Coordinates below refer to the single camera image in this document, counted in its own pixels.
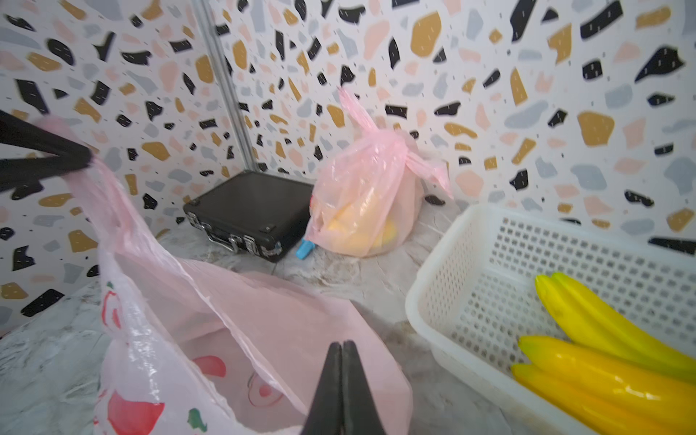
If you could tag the yellow banana bunch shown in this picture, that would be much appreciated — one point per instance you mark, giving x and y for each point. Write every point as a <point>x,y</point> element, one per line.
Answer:
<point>587,320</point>
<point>607,394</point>

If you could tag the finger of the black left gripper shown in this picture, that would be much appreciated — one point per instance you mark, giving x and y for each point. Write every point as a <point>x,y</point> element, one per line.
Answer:
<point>22,134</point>
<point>18,172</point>

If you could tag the white perforated plastic basket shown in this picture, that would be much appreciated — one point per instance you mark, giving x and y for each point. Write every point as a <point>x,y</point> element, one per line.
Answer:
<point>474,297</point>

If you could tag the blue cylindrical tube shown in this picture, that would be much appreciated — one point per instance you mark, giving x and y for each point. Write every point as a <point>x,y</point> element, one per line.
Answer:
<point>305,248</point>

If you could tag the pink plastic bag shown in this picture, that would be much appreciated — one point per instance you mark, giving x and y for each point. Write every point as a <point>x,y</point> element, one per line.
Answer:
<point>367,199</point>
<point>198,349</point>

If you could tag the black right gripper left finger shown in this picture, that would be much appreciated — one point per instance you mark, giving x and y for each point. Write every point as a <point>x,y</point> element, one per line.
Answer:
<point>326,413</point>

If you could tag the black ribbed carry case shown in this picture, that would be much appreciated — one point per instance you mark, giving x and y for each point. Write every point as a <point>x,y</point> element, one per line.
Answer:
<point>253,213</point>

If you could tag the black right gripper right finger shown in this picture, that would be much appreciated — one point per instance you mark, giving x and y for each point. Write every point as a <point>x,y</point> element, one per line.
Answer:
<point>360,415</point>

